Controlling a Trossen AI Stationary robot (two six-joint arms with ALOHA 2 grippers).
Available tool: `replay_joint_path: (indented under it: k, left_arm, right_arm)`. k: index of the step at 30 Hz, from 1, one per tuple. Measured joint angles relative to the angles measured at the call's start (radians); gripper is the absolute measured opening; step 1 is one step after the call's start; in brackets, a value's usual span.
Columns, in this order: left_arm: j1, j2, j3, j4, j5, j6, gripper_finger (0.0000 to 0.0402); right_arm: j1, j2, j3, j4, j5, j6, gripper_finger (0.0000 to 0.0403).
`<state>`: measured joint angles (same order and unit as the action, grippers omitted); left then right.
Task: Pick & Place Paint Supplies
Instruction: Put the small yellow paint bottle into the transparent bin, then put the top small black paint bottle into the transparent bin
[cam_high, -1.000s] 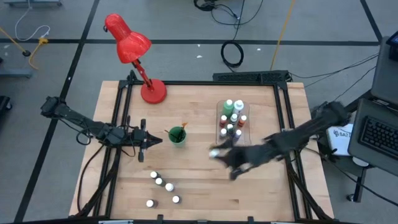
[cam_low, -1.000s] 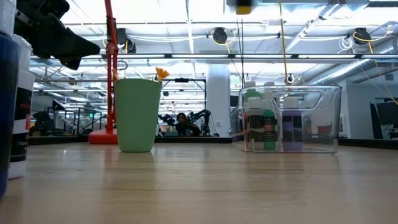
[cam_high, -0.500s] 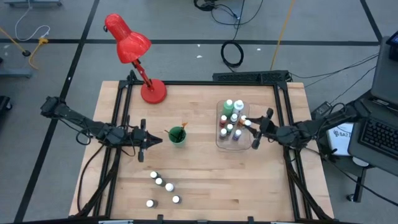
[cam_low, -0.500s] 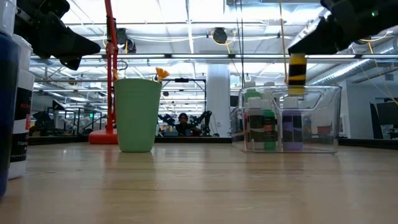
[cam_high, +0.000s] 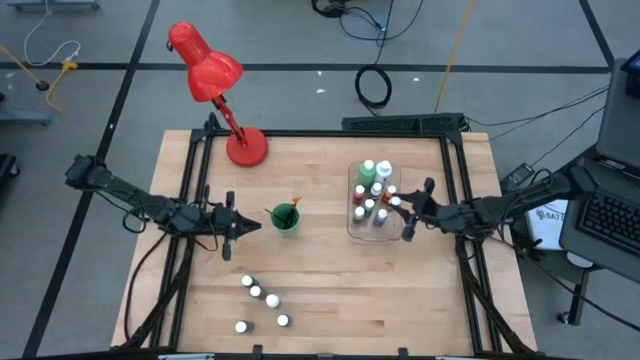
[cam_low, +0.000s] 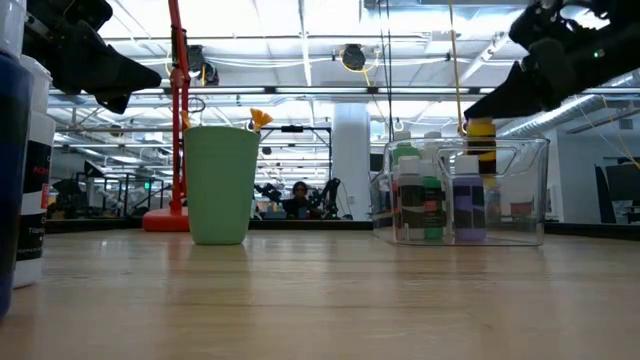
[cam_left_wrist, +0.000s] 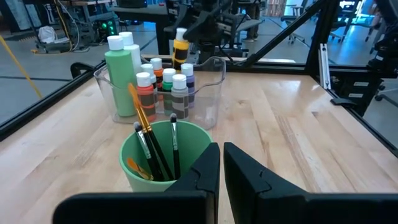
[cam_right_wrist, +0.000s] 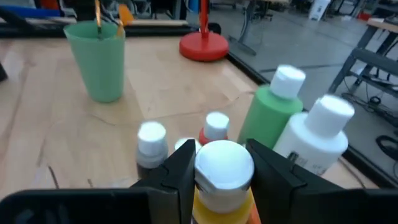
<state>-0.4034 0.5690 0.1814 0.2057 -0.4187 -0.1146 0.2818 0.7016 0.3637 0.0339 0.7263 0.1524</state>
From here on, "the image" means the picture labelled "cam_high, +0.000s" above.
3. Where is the black power adapter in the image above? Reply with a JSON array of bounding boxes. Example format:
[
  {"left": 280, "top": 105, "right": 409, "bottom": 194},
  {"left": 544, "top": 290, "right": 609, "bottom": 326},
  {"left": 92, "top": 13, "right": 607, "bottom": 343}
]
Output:
[{"left": 501, "top": 162, "right": 536, "bottom": 190}]

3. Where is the large white paint bottle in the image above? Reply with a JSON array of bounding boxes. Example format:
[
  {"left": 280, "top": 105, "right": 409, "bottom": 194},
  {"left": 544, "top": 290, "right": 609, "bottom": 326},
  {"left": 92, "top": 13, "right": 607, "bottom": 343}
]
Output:
[{"left": 373, "top": 159, "right": 394, "bottom": 187}]

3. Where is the white floor cable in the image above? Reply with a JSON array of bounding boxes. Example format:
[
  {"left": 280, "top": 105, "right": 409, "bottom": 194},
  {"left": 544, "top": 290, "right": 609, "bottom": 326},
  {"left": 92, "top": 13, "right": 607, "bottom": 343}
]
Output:
[{"left": 23, "top": 0, "right": 82, "bottom": 67}]

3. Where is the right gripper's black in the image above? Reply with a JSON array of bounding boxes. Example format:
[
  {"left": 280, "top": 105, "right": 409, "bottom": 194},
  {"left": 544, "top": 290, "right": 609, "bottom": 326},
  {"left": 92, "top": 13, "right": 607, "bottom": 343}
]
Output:
[{"left": 397, "top": 177, "right": 466, "bottom": 242}]

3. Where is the dark device with blue screen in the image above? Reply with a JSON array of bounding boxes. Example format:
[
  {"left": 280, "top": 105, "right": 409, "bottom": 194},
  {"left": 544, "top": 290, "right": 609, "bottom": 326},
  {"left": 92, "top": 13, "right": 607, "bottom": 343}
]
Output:
[{"left": 623, "top": 48, "right": 640, "bottom": 99}]

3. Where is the black perforated power strip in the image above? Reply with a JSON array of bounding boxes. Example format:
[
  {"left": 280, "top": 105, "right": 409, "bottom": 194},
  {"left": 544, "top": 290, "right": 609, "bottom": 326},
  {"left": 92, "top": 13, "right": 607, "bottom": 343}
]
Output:
[{"left": 341, "top": 112, "right": 469, "bottom": 134}]

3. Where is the grey cart base bar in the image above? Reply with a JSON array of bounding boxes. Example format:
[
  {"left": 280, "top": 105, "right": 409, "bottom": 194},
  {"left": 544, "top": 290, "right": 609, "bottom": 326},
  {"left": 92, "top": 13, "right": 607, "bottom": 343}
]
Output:
[
  {"left": 0, "top": 110, "right": 54, "bottom": 126},
  {"left": 5, "top": 0, "right": 101, "bottom": 12}
]

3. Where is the clear plastic bin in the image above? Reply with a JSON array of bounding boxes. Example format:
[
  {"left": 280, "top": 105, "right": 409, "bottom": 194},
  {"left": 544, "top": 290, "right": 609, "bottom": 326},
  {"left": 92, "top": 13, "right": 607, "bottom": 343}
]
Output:
[{"left": 345, "top": 159, "right": 405, "bottom": 244}]

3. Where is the coiled black cable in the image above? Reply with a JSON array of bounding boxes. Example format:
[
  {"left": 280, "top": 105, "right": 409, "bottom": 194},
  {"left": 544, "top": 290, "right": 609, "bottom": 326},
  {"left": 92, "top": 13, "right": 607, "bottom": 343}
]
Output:
[{"left": 354, "top": 65, "right": 394, "bottom": 110}]

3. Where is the white printed box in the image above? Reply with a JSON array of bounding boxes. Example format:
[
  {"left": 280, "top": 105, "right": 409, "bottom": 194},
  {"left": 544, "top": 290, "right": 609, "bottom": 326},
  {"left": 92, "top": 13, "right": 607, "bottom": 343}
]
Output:
[{"left": 525, "top": 198, "right": 571, "bottom": 251}]

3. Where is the red desk lamp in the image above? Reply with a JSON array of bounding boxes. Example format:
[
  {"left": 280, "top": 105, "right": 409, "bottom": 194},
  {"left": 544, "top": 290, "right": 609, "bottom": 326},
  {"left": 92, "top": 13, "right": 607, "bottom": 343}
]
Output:
[{"left": 166, "top": 20, "right": 270, "bottom": 169}]

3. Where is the long yellow hanging cable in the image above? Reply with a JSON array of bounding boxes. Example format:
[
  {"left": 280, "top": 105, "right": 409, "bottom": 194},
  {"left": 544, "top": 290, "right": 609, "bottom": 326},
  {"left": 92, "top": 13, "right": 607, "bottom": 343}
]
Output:
[{"left": 433, "top": 0, "right": 476, "bottom": 114}]

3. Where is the thin black power cable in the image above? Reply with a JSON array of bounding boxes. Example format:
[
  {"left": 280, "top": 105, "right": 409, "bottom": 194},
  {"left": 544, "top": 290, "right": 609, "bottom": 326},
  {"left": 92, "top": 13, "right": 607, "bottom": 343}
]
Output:
[
  {"left": 464, "top": 84, "right": 612, "bottom": 129},
  {"left": 529, "top": 259, "right": 640, "bottom": 334},
  {"left": 529, "top": 105, "right": 606, "bottom": 169}
]

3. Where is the black cable bundle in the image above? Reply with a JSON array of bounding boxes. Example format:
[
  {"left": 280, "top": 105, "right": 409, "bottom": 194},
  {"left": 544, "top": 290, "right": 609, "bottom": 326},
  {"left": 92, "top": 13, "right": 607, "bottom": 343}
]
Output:
[{"left": 310, "top": 0, "right": 351, "bottom": 19}]

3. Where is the grey laptop lid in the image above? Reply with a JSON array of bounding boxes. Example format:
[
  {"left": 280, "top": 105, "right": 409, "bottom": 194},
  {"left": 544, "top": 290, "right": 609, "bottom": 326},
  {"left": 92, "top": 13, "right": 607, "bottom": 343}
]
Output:
[{"left": 594, "top": 57, "right": 640, "bottom": 174}]

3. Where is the green plastic cup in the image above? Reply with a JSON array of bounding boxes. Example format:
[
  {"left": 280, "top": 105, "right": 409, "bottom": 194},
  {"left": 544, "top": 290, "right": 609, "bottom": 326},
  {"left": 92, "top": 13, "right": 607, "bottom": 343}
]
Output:
[{"left": 270, "top": 201, "right": 302, "bottom": 238}]

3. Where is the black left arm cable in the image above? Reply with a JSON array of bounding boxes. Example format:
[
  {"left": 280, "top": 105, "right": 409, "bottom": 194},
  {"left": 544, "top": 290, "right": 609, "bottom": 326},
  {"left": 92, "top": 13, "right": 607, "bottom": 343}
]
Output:
[{"left": 122, "top": 232, "right": 171, "bottom": 347}]

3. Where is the white round stand base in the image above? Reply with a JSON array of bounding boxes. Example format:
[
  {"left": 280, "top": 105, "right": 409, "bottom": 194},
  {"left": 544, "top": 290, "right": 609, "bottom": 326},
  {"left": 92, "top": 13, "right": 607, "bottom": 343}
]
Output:
[{"left": 566, "top": 251, "right": 595, "bottom": 270}]

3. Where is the black workstation stand leg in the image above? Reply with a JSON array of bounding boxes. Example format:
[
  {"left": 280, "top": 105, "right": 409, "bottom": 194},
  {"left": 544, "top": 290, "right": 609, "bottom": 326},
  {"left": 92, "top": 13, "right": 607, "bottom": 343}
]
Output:
[{"left": 557, "top": 267, "right": 594, "bottom": 327}]

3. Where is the grey workstation tray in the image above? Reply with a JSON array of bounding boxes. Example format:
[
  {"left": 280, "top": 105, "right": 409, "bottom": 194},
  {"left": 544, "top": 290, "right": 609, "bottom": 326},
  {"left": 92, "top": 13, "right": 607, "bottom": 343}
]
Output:
[{"left": 558, "top": 155, "right": 640, "bottom": 285}]

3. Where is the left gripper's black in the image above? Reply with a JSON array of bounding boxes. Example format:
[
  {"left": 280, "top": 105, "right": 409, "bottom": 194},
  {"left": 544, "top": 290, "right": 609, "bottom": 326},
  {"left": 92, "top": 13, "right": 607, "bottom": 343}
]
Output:
[{"left": 197, "top": 191, "right": 263, "bottom": 261}]

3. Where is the long black floor cable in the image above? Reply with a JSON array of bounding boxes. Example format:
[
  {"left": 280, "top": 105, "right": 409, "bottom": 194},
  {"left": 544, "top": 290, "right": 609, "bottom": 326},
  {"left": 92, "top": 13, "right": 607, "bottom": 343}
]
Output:
[{"left": 338, "top": 0, "right": 426, "bottom": 67}]

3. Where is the black caster wheel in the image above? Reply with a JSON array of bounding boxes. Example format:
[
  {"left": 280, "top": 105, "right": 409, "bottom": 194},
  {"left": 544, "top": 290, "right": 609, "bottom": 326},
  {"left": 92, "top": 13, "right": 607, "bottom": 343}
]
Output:
[{"left": 0, "top": 153, "right": 21, "bottom": 181}]

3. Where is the black keyboard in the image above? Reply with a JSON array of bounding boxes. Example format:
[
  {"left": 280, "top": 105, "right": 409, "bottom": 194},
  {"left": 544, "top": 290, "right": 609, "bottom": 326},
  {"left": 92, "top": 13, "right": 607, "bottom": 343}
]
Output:
[{"left": 577, "top": 185, "right": 640, "bottom": 259}]

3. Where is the yellow cord with black plug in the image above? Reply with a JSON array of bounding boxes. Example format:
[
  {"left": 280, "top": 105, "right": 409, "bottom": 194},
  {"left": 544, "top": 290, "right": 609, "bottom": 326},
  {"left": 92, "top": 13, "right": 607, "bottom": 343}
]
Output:
[{"left": 0, "top": 43, "right": 50, "bottom": 92}]

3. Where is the large green paint bottle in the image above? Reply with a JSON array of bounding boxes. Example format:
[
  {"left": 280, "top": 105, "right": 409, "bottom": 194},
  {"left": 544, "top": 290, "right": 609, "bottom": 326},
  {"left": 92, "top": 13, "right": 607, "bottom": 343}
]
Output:
[{"left": 356, "top": 158, "right": 378, "bottom": 190}]

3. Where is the yellow extension cord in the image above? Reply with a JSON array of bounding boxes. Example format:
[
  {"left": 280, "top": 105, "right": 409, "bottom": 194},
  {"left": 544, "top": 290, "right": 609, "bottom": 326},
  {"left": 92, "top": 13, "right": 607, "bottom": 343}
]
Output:
[{"left": 45, "top": 59, "right": 80, "bottom": 114}]

